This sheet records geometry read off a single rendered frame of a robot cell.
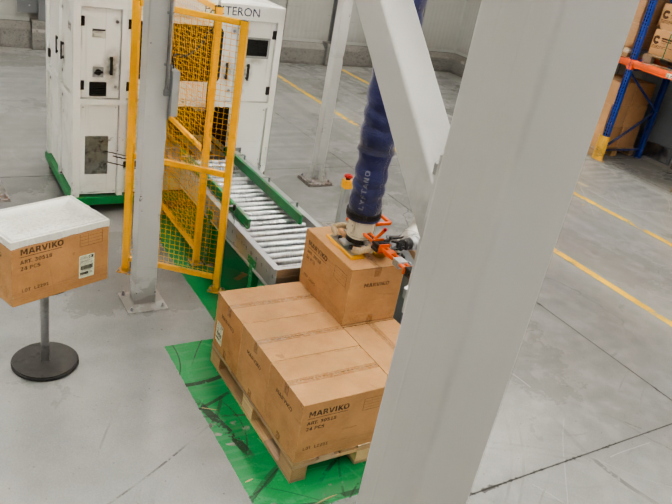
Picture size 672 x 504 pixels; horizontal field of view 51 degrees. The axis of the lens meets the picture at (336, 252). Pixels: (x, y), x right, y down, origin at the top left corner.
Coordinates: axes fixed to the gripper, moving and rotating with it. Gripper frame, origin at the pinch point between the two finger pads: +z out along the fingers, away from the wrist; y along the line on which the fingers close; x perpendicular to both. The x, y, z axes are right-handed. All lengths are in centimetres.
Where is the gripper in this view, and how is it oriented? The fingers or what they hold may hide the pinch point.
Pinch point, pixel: (382, 246)
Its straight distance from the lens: 429.4
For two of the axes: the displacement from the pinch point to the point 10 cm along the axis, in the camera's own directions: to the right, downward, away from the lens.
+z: -8.5, 0.9, -5.2
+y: -1.7, 8.8, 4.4
